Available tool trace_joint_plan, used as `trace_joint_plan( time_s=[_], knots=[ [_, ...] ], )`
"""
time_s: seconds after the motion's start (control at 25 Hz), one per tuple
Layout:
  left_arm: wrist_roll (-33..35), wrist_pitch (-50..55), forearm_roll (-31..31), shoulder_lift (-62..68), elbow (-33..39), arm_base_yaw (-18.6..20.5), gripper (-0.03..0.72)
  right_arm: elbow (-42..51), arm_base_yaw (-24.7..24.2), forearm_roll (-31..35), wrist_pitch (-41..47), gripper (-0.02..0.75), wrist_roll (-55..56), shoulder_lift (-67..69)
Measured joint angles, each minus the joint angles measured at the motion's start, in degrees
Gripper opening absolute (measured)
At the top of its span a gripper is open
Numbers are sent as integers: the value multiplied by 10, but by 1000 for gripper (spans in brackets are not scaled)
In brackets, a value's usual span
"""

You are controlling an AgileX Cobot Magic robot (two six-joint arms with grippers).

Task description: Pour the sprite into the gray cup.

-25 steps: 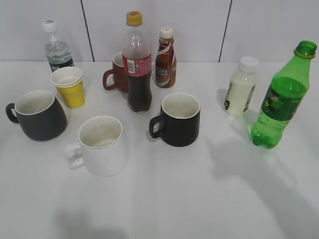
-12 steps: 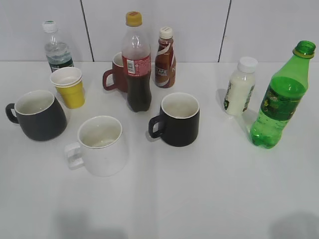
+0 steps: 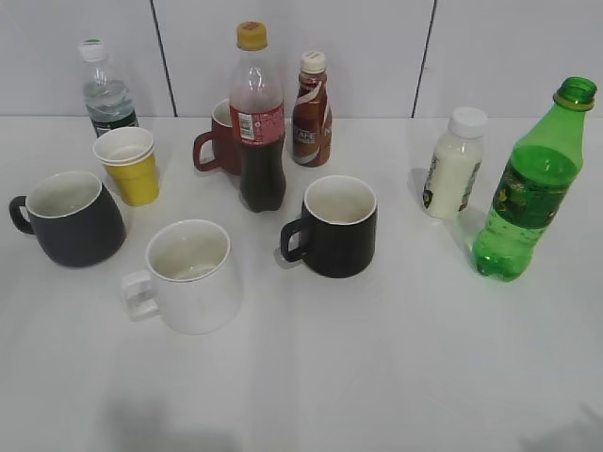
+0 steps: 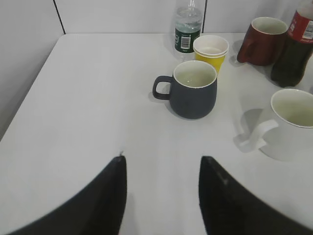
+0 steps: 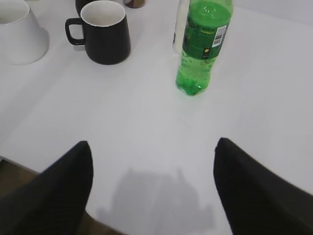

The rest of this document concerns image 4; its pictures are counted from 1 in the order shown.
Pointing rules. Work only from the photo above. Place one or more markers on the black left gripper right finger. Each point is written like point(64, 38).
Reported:
point(228, 208)

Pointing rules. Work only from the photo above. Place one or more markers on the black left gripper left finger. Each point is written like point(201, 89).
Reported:
point(97, 209)

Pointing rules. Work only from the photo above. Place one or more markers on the gray mug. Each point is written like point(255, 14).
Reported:
point(191, 90)

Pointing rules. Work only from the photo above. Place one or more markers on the yellow paper cup stack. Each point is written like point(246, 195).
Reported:
point(211, 49)

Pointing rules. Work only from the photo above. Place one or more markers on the white mug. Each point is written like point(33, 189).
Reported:
point(284, 129)

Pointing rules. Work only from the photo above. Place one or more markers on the cola bottle yellow cap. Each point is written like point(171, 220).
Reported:
point(290, 66)

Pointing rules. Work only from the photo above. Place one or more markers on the dark red mug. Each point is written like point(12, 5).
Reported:
point(263, 41)

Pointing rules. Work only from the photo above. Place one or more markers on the clear water bottle green label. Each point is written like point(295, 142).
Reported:
point(189, 16)

